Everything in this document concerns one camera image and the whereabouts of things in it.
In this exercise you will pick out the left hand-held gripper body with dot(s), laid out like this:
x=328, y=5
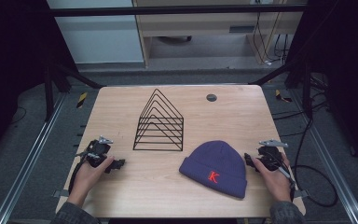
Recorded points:
x=97, y=151

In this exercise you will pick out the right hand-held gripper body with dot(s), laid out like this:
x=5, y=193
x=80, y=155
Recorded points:
x=270, y=155

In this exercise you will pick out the purple knit beanie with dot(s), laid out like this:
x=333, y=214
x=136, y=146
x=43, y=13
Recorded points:
x=214, y=168

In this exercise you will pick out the person's left hand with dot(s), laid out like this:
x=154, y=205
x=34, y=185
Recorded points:
x=88, y=179

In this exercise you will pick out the person's right hand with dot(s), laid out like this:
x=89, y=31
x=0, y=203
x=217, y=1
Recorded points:
x=273, y=180

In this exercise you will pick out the yellow black striped tape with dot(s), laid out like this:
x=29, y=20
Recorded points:
x=81, y=99
x=282, y=96

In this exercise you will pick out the grey table grommet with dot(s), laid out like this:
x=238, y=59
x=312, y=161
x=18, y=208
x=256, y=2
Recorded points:
x=211, y=97

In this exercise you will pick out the black metal stand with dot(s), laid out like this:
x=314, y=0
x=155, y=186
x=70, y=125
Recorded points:
x=51, y=90
x=304, y=87

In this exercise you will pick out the white cabinet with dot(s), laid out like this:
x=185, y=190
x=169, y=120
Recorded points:
x=99, y=40

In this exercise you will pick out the metal table bracket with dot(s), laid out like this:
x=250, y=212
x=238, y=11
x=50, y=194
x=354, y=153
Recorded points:
x=60, y=193
x=301, y=193

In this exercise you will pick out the aluminium floor rail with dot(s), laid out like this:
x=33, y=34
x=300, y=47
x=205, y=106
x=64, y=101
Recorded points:
x=24, y=161
x=335, y=168

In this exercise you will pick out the black horizontal frame bar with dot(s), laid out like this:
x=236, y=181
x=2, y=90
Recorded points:
x=167, y=11

